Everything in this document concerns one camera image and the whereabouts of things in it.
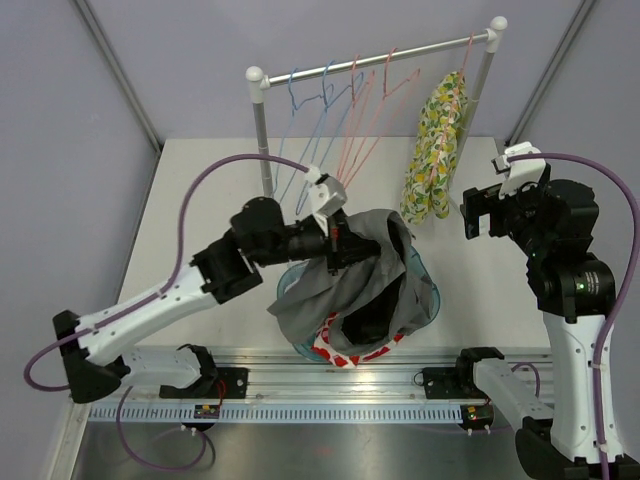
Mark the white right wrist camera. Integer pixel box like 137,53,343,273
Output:
492,141,547,200

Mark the blue wire hanger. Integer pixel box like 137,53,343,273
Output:
274,68,335,202
297,59,364,214

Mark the teal plastic basin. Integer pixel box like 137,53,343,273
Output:
276,247,441,363

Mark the white slotted cable duct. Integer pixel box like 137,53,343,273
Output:
89,402,462,424

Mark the pink hanger with grey skirt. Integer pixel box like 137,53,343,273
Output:
341,48,421,187

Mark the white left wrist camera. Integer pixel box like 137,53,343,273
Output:
305,166,347,231

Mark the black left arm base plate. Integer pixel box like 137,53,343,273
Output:
159,367,249,399

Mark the silver clothes rack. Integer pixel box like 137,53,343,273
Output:
245,16,507,218

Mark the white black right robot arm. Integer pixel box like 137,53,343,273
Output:
457,180,639,479

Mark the lemon print skirt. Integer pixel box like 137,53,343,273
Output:
400,71,468,226

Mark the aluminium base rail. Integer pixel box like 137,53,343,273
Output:
68,344,612,404

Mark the grey skirt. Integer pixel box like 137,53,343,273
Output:
267,209,430,355

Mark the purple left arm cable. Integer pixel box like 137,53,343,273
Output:
23,153,314,469

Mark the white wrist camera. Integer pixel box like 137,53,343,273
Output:
492,141,547,200
305,166,347,231

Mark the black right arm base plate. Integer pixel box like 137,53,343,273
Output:
415,367,488,400

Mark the pink hanger with poppy skirt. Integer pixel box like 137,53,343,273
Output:
337,55,375,181

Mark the pink hanger with lemon skirt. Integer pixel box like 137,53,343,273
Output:
427,33,474,217

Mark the red poppy print skirt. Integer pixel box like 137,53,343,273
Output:
309,313,404,369

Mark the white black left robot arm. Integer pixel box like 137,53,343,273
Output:
53,197,381,404

